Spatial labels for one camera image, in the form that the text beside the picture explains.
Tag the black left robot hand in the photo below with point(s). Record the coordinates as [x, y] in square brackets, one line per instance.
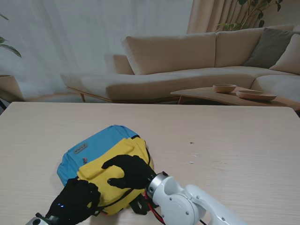
[72, 201]

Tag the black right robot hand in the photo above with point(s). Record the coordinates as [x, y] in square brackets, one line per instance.
[136, 171]

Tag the blue and yellow school bag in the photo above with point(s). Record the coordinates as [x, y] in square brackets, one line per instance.
[98, 150]

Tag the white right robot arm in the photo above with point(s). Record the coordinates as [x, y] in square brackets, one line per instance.
[187, 204]

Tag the beige corner sofa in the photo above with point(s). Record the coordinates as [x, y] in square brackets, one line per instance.
[178, 77]

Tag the wooden coffee table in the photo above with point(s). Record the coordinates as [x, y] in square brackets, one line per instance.
[211, 96]

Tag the small deep wooden bowl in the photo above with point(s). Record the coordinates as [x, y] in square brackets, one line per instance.
[224, 88]

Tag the beige plant pot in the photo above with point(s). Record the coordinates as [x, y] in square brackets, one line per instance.
[9, 89]

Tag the wide shallow wooden bowl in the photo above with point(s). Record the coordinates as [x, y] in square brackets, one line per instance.
[255, 95]

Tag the white sheer curtain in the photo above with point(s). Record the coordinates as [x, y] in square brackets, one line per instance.
[82, 35]

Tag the green plant with long leaves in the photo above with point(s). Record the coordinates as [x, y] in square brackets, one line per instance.
[10, 49]

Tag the beige curtain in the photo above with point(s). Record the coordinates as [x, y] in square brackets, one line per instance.
[211, 16]

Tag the grey sofa cushion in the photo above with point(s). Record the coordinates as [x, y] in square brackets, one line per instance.
[267, 49]

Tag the cream sofa cushion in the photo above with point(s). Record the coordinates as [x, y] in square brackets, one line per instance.
[288, 58]

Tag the tall green leafy plant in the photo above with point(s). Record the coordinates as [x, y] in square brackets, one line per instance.
[254, 14]

